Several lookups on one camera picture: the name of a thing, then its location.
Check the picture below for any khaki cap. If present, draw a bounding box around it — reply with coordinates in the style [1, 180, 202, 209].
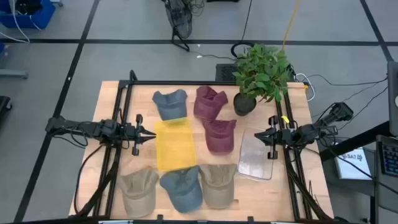
[117, 169, 159, 218]
[198, 164, 238, 210]

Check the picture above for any black keyboard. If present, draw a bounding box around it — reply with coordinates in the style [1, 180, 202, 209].
[379, 141, 398, 178]

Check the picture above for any white printed box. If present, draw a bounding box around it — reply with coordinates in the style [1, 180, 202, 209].
[334, 147, 373, 181]

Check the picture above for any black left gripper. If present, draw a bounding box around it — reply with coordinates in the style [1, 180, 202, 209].
[123, 113, 157, 156]

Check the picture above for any green plant in black pot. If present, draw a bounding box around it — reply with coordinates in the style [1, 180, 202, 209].
[232, 43, 292, 117]

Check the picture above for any maroon cap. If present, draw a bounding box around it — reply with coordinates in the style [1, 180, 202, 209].
[202, 118, 238, 155]
[193, 85, 229, 121]

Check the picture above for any blue plastic floor bin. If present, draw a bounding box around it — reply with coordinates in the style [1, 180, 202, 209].
[0, 0, 57, 30]

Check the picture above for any black coiled cable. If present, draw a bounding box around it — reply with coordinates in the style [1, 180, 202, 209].
[230, 41, 255, 59]

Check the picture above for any black vented box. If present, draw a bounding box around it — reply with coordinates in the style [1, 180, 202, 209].
[215, 63, 241, 83]

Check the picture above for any blue-grey cap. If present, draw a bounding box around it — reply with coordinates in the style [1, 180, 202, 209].
[159, 165, 203, 214]
[152, 89, 188, 121]

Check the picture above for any black floor fan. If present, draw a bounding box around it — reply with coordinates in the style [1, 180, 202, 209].
[164, 0, 194, 52]

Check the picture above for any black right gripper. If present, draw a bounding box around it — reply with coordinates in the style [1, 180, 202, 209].
[254, 114, 295, 160]

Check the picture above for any clear plastic bin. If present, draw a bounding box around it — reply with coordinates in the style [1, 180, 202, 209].
[238, 126, 275, 181]

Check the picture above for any grey monitor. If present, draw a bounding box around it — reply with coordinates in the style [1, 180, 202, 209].
[386, 60, 398, 137]

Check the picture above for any black stand bar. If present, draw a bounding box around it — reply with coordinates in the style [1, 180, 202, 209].
[320, 120, 391, 162]

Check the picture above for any black object at floor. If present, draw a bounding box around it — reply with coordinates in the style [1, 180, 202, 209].
[0, 95, 13, 113]

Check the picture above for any yellow hanging cable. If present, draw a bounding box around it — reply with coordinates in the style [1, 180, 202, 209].
[281, 0, 302, 51]

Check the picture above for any grey floor base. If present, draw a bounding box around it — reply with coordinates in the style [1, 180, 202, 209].
[0, 68, 29, 80]

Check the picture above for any black metal table frame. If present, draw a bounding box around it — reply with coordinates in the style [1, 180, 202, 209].
[68, 70, 335, 224]

